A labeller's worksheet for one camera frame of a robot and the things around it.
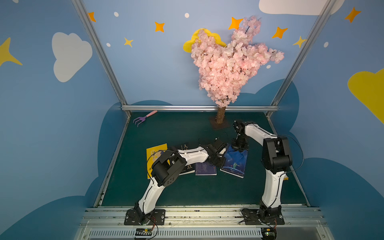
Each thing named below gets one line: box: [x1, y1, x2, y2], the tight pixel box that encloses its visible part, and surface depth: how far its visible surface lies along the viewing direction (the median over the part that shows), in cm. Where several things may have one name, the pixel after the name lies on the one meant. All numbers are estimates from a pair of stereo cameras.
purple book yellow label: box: [195, 162, 217, 176], surface depth 92 cm
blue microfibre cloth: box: [225, 145, 248, 165], surface depth 96 cm
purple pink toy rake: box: [133, 110, 158, 127], surface depth 117 cm
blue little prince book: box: [220, 145, 248, 179], surface depth 95 cm
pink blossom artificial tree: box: [191, 16, 285, 130], surface depth 73 cm
